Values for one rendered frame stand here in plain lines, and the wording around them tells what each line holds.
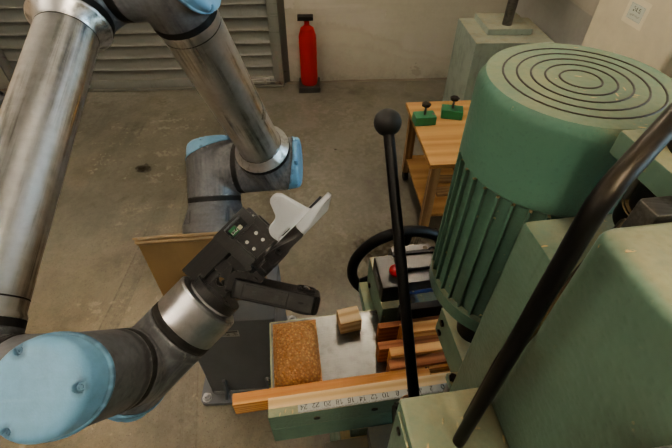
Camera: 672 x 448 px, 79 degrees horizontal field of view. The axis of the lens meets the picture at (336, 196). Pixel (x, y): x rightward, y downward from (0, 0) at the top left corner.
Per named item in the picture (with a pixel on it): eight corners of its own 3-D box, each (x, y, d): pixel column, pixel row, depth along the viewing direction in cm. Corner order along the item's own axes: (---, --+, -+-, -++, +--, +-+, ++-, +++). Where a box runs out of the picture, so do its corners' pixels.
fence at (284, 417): (588, 373, 78) (600, 360, 74) (593, 382, 77) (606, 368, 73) (271, 421, 71) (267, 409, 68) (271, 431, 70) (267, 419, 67)
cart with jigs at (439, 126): (494, 171, 267) (525, 79, 224) (531, 235, 225) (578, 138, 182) (395, 175, 263) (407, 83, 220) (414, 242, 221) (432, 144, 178)
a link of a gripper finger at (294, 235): (289, 231, 46) (249, 271, 51) (299, 241, 46) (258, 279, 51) (305, 214, 50) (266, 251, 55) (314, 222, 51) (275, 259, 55)
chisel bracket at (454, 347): (469, 327, 76) (480, 301, 70) (502, 406, 65) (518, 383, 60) (430, 332, 75) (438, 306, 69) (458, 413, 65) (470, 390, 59)
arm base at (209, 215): (171, 234, 111) (169, 198, 111) (196, 232, 130) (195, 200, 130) (240, 229, 110) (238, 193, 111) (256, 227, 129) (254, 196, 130)
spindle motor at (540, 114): (521, 232, 65) (609, 35, 44) (586, 333, 52) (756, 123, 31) (413, 244, 63) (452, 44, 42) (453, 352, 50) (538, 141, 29)
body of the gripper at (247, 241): (246, 202, 50) (175, 274, 49) (297, 251, 51) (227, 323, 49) (252, 203, 58) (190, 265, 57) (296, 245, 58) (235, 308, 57)
